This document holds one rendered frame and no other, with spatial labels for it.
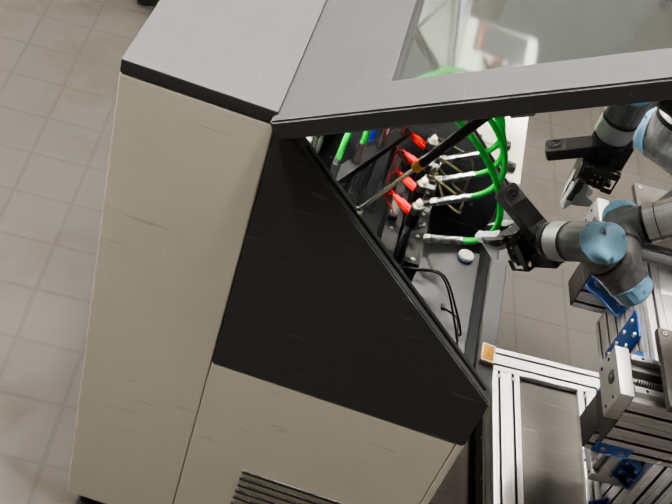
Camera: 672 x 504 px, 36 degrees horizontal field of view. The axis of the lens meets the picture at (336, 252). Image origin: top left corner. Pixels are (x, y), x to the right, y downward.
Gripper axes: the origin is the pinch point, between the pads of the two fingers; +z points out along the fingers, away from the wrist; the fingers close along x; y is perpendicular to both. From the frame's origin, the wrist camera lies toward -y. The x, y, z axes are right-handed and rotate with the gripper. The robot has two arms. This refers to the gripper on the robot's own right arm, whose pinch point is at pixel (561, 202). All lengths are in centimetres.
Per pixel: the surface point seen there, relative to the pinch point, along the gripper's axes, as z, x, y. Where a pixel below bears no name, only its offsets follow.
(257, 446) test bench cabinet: 67, -38, -45
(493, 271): 26.6, 1.2, -5.9
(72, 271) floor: 121, 40, -119
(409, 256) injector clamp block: 23.6, -6.3, -26.4
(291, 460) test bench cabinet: 68, -38, -37
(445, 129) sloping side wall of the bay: 11.9, 28.0, -26.4
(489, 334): 26.6, -18.7, -4.8
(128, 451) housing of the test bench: 86, -38, -75
